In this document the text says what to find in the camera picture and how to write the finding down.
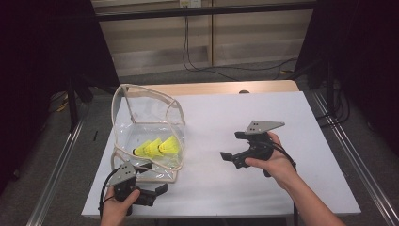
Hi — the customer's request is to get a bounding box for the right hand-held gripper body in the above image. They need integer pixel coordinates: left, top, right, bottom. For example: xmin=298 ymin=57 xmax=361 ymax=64
xmin=238 ymin=120 xmax=286 ymax=163

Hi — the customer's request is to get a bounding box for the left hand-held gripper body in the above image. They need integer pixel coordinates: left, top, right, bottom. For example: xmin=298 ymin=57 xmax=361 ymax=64
xmin=106 ymin=160 xmax=157 ymax=217

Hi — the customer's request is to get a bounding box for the yellow shuttlecock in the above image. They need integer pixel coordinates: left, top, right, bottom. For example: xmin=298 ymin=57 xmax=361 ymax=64
xmin=132 ymin=139 xmax=152 ymax=158
xmin=158 ymin=135 xmax=180 ymax=155
xmin=144 ymin=137 xmax=164 ymax=158

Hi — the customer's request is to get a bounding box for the clear plastic bag beige trim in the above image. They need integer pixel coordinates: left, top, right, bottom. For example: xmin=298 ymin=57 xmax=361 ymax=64
xmin=110 ymin=83 xmax=186 ymax=184

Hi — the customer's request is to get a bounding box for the person's right hand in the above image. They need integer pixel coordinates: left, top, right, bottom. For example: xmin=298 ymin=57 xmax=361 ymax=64
xmin=244 ymin=131 xmax=297 ymax=191

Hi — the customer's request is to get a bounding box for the person's left hand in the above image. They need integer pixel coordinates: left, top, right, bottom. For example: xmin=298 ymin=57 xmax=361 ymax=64
xmin=99 ymin=186 xmax=141 ymax=226

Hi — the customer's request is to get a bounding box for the white board table cover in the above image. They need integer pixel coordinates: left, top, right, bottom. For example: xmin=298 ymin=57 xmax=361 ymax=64
xmin=80 ymin=90 xmax=362 ymax=220

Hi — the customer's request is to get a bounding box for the black metal stand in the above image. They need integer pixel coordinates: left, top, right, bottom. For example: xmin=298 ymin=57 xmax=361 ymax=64
xmin=305 ymin=59 xmax=337 ymax=119
xmin=67 ymin=74 xmax=95 ymax=133

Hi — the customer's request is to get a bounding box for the black horizontal metal bar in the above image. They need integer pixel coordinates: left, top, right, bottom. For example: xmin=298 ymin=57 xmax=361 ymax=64
xmin=93 ymin=1 xmax=318 ymax=23

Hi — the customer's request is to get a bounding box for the dark curtain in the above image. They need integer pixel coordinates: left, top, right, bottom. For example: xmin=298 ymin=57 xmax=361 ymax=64
xmin=0 ymin=0 xmax=120 ymax=196
xmin=295 ymin=0 xmax=399 ymax=154

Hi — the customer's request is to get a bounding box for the left hand-held gripper black cable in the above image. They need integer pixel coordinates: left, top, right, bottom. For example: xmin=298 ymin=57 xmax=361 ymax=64
xmin=98 ymin=168 xmax=120 ymax=220

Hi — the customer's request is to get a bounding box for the silver metal floor rail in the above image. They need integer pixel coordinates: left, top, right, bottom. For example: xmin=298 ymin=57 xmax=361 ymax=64
xmin=25 ymin=103 xmax=92 ymax=226
xmin=310 ymin=90 xmax=399 ymax=226

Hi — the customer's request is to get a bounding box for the black floor cable bundle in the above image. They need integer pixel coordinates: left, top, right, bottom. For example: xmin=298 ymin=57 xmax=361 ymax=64
xmin=314 ymin=81 xmax=352 ymax=128

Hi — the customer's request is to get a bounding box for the black wall cable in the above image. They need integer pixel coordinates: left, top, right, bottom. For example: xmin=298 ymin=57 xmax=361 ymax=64
xmin=183 ymin=15 xmax=239 ymax=82
xmin=185 ymin=15 xmax=299 ymax=73

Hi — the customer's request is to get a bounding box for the white wall power outlet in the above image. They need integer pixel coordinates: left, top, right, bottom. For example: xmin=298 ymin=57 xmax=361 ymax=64
xmin=179 ymin=0 xmax=202 ymax=8

